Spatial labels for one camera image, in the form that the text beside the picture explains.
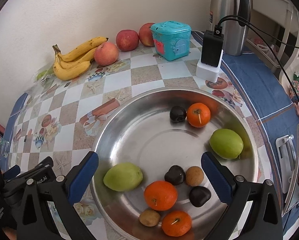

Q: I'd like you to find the dark plum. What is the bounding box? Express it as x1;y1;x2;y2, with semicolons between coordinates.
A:
164;165;186;186
170;106;187;122
189;186;211;207

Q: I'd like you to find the steel thermos jug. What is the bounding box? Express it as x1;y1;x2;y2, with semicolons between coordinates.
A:
210;0;251;56

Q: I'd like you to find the red peach front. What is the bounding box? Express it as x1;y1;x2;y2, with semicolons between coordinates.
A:
94;41;119;66

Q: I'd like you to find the patterned tablecloth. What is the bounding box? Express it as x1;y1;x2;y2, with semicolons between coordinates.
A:
0;31;299;240

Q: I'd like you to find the red peach middle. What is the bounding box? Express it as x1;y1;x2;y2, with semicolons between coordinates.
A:
116;29;139;51

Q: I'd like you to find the clear plastic fruit container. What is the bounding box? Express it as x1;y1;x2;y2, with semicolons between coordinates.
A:
26;63;55;89

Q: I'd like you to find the red peach right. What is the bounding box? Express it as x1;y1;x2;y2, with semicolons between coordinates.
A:
139;23;154;47

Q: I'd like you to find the black cable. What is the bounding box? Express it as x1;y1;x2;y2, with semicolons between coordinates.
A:
218;15;299;221

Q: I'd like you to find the green fruit on plate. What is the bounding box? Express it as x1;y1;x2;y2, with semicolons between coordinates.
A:
103;162;143;192

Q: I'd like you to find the central orange tangerine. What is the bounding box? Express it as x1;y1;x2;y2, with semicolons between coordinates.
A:
143;180;178;211

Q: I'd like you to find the yellow banana bunch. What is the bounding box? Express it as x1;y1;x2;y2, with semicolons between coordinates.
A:
52;36;108;81

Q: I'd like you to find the silver metal plate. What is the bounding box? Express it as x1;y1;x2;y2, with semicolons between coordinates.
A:
91;87;259;239

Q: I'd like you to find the black power adapter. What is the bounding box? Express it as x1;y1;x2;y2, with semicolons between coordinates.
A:
201;25;224;67

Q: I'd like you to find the red peach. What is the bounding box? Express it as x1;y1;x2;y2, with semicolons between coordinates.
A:
139;23;154;47
94;41;119;66
116;29;139;51

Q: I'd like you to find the white chair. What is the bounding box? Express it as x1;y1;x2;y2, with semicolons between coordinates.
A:
252;0;299;76

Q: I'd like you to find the teal toy box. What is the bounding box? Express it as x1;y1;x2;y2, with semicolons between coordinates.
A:
150;21;191;61

